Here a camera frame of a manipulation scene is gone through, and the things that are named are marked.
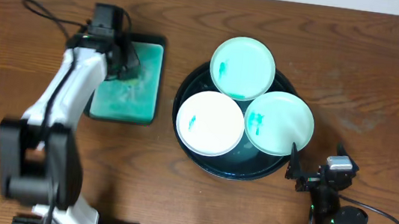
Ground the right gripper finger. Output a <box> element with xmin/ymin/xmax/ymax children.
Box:
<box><xmin>284</xmin><ymin>142</ymin><xmax>302</xmax><ymax>180</ymax></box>
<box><xmin>336</xmin><ymin>142</ymin><xmax>352</xmax><ymax>161</ymax></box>

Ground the green scouring sponge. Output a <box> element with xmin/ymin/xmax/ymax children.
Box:
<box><xmin>118</xmin><ymin>75</ymin><xmax>138</xmax><ymax>84</ymax></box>

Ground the mint plate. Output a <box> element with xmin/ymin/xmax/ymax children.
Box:
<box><xmin>244</xmin><ymin>91</ymin><xmax>315</xmax><ymax>156</ymax></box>
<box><xmin>210</xmin><ymin>37</ymin><xmax>276</xmax><ymax>101</ymax></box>

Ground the white plate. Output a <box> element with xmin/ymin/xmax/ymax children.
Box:
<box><xmin>176</xmin><ymin>91</ymin><xmax>245</xmax><ymax>157</ymax></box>

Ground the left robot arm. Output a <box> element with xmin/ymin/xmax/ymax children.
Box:
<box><xmin>0</xmin><ymin>26</ymin><xmax>140</xmax><ymax>224</ymax></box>

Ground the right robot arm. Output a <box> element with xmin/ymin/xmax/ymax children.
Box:
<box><xmin>285</xmin><ymin>144</ymin><xmax>368</xmax><ymax>224</ymax></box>

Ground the black rectangular soap tray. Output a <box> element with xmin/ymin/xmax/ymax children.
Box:
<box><xmin>83</xmin><ymin>33</ymin><xmax>167</xmax><ymax>125</ymax></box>

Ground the round black tray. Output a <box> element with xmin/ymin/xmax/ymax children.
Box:
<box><xmin>171</xmin><ymin>61</ymin><xmax>290</xmax><ymax>181</ymax></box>

